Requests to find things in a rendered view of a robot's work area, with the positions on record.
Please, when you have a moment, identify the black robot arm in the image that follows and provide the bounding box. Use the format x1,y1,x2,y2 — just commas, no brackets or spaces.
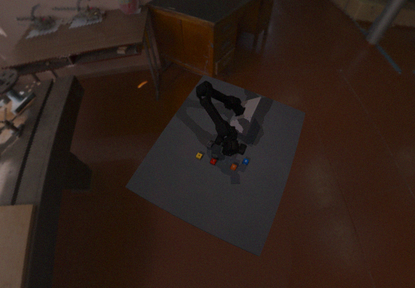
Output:
196,81,245,156

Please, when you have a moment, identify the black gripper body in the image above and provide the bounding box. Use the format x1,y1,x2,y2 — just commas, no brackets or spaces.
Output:
215,135,246,155

